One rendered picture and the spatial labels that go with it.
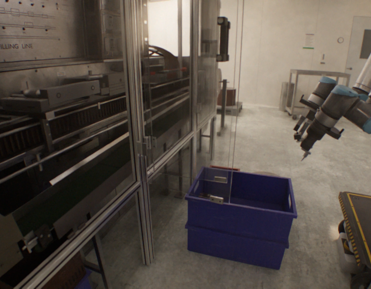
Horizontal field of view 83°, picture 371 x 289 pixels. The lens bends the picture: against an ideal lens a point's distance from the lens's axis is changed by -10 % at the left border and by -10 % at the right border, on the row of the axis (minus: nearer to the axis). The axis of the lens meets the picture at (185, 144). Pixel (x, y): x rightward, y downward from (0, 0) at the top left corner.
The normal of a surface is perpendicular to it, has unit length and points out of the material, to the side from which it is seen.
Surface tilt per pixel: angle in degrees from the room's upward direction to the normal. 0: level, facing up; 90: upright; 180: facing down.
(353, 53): 90
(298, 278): 0
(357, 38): 90
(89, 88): 90
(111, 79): 90
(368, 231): 0
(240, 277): 0
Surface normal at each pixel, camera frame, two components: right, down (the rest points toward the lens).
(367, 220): 0.00, -0.93
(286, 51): -0.34, 0.34
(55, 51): 0.94, 0.13
